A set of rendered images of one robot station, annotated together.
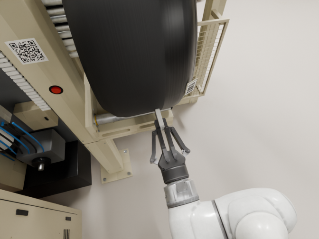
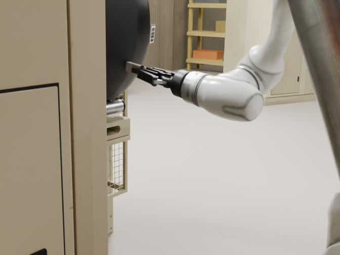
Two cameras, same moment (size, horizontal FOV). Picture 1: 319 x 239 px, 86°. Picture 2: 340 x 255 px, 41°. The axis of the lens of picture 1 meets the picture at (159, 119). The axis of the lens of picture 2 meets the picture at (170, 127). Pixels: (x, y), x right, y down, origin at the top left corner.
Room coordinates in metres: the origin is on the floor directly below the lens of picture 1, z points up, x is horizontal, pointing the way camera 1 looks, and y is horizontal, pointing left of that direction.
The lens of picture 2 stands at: (-0.84, 0.72, 1.22)
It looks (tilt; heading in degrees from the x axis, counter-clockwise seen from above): 14 degrees down; 324
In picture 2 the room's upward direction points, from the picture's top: 1 degrees clockwise
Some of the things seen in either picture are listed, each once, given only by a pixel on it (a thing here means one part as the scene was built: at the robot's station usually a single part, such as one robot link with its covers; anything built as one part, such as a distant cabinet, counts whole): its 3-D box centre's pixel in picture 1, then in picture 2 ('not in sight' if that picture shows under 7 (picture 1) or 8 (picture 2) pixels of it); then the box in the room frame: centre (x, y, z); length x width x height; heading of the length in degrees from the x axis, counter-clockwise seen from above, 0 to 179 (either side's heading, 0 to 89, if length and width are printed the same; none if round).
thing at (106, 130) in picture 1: (135, 120); (81, 133); (0.44, 0.12, 0.84); 0.36 x 0.09 x 0.06; 105
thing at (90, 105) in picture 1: (91, 97); not in sight; (0.54, 0.33, 0.90); 0.40 x 0.03 x 0.10; 15
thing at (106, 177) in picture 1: (115, 165); not in sight; (0.50, 0.40, 0.01); 0.27 x 0.27 x 0.02; 15
